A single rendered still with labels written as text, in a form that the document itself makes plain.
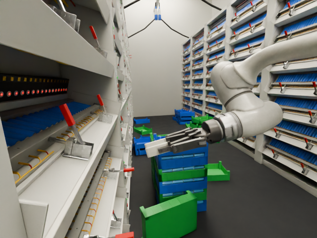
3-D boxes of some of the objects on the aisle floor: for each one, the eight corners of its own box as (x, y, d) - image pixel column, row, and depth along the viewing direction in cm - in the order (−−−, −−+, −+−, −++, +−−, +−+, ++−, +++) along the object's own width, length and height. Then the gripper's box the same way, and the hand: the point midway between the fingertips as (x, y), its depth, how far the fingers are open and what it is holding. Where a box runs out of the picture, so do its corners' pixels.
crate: (196, 229, 96) (197, 197, 92) (146, 253, 83) (145, 217, 79) (188, 219, 103) (188, 189, 99) (141, 240, 90) (139, 207, 86)
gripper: (204, 114, 62) (141, 132, 60) (229, 124, 46) (144, 149, 44) (208, 133, 64) (146, 151, 61) (233, 149, 48) (151, 174, 46)
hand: (156, 147), depth 53 cm, fingers open, 3 cm apart
